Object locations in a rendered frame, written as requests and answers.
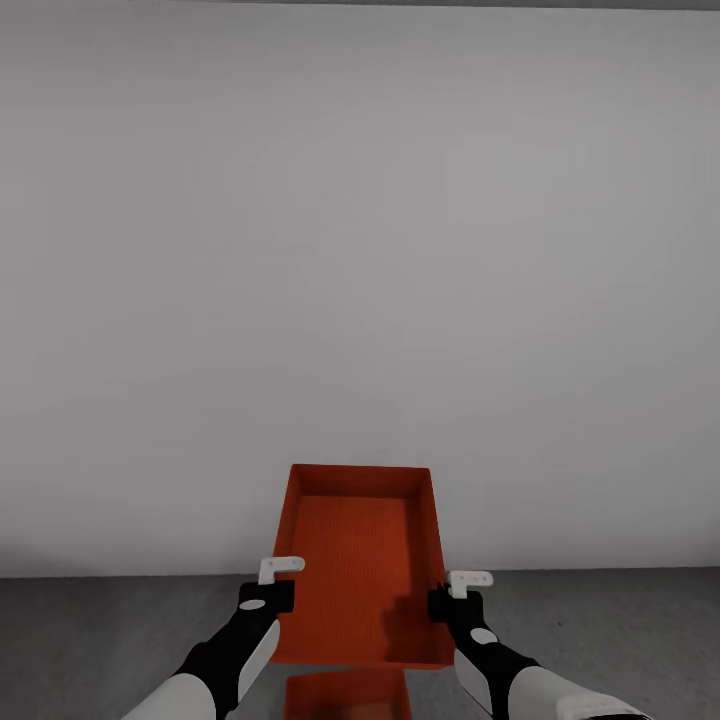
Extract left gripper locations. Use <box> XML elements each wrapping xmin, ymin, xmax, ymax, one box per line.
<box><xmin>238</xmin><ymin>580</ymin><xmax>295</xmax><ymax>613</ymax></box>

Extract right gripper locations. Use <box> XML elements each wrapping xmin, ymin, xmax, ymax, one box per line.
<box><xmin>428</xmin><ymin>587</ymin><xmax>484</xmax><ymax>630</ymax></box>

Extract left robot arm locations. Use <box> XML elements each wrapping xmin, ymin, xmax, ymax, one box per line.
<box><xmin>120</xmin><ymin>557</ymin><xmax>305</xmax><ymax>720</ymax></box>

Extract storage box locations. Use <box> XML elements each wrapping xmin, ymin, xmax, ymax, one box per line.
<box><xmin>270</xmin><ymin>464</ymin><xmax>456</xmax><ymax>670</ymax></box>
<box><xmin>283</xmin><ymin>667</ymin><xmax>412</xmax><ymax>720</ymax></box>

